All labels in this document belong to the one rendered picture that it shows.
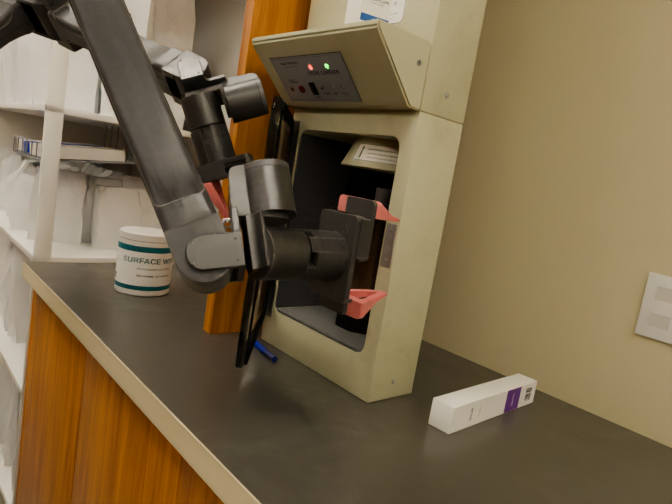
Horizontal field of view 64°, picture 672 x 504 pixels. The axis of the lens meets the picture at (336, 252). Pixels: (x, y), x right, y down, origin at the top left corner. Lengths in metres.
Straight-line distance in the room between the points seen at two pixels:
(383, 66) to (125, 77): 0.36
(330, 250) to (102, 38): 0.33
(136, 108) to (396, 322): 0.51
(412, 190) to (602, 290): 0.46
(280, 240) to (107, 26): 0.30
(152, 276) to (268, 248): 0.81
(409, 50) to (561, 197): 0.51
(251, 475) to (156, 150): 0.38
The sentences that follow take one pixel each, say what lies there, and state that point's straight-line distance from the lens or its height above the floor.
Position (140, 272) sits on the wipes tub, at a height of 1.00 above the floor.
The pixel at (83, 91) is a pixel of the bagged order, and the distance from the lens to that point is 2.02.
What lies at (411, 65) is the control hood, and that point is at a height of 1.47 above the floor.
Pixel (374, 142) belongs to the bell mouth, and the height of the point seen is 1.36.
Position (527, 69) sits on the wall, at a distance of 1.27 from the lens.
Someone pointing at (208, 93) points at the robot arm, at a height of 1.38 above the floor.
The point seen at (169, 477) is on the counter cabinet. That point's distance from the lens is 0.90.
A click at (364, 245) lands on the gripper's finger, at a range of 0.61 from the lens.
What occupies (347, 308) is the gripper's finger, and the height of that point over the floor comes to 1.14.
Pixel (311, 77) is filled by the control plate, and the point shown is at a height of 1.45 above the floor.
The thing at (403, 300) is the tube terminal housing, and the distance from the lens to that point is 0.88.
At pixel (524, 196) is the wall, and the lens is 1.21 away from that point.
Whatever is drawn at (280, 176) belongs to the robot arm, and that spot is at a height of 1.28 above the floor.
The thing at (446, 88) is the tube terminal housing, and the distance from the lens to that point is 0.89.
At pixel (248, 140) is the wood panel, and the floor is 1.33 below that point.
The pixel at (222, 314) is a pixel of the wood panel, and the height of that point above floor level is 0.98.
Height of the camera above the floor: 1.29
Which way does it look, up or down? 8 degrees down
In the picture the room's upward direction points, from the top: 9 degrees clockwise
